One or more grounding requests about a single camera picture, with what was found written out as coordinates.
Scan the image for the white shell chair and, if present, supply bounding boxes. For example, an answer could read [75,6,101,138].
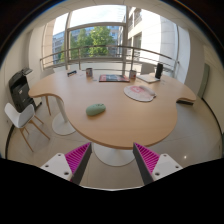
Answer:
[140,62,157,76]

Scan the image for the green leafy trees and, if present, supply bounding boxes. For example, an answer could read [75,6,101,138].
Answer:
[60,25,117,58]

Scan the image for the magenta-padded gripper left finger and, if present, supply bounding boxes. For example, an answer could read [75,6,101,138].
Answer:
[40,142,93,185]

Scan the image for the white chair with wooden legs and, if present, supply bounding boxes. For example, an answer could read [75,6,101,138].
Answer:
[4,102,51,153]

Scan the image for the red and dark magazine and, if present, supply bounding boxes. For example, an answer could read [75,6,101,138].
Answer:
[98,74,131,83]

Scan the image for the white table pedestal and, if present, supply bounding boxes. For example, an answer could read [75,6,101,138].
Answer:
[92,142,136,167]
[51,96,77,137]

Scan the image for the white illustrated booklet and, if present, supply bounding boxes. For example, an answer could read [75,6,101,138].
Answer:
[136,73,161,84]

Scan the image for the metal balcony railing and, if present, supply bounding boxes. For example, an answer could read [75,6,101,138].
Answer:
[39,44,179,73]

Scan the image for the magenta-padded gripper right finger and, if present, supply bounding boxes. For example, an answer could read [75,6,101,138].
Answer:
[132,142,184,186]

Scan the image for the mint green computer mouse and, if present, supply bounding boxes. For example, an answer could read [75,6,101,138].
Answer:
[85,102,107,117]

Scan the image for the black cylindrical speaker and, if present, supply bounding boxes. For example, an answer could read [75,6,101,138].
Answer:
[154,62,164,80]

